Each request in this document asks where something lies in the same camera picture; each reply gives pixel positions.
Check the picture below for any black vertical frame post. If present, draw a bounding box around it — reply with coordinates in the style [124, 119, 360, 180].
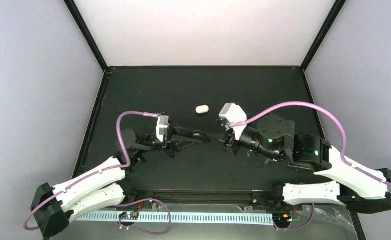
[300, 0, 347, 74]
[64, 0, 109, 73]

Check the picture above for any black front rail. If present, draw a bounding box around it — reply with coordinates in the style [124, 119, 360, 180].
[133, 189, 278, 205]

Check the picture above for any black vertical frame post right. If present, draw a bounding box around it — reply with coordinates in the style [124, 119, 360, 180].
[300, 0, 347, 74]

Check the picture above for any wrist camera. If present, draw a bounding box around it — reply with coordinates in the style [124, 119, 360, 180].
[218, 103, 248, 141]
[155, 115, 169, 143]

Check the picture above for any small circuit board left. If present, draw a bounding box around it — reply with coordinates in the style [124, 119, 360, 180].
[119, 211, 140, 222]

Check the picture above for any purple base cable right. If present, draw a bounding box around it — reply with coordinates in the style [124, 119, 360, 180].
[273, 203, 316, 232]

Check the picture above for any small black oval object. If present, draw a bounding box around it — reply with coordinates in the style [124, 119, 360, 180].
[192, 130, 212, 144]

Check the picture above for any small circuit board right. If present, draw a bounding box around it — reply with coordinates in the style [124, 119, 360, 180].
[272, 214, 301, 223]

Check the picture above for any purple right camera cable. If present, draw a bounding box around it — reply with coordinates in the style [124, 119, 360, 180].
[230, 101, 391, 199]

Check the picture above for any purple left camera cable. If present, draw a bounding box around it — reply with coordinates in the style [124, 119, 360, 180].
[23, 110, 163, 231]

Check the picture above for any white earbud charging case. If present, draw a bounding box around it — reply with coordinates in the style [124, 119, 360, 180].
[195, 105, 210, 115]

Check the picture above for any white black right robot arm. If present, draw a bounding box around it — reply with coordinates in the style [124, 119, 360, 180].
[221, 114, 391, 214]

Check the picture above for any purple camera cable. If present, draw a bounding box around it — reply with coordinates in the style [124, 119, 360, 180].
[23, 110, 163, 231]
[230, 101, 391, 199]

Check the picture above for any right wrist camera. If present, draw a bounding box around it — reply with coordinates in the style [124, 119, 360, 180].
[218, 103, 248, 141]

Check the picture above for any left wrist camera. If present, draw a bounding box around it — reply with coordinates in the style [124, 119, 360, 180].
[155, 115, 169, 143]

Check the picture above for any white slotted cable duct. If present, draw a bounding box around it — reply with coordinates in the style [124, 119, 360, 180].
[76, 210, 274, 226]

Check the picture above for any small circuit board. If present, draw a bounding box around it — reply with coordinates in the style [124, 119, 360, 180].
[272, 214, 301, 223]
[119, 211, 140, 222]

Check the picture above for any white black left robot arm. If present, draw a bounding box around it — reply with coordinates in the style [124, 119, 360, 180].
[23, 121, 212, 238]

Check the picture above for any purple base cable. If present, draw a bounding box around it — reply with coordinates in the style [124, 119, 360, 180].
[112, 198, 172, 236]
[273, 203, 316, 232]

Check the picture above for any black vertical frame post left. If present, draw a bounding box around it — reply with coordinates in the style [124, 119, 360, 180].
[64, 0, 109, 73]

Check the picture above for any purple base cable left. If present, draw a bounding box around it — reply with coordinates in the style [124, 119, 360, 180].
[112, 198, 172, 236]

